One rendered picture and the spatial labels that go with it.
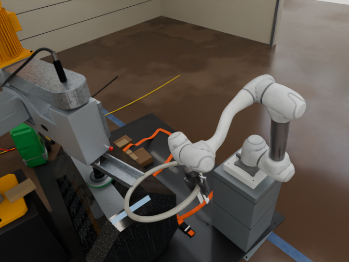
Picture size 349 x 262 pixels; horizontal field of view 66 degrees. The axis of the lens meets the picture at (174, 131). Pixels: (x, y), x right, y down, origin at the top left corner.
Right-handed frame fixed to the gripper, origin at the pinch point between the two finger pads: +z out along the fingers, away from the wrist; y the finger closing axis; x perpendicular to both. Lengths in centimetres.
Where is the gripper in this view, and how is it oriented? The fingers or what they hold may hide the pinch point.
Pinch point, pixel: (203, 197)
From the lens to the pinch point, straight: 152.2
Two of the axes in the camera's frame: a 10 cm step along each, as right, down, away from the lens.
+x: -3.8, 5.3, -7.6
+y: -8.4, 1.4, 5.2
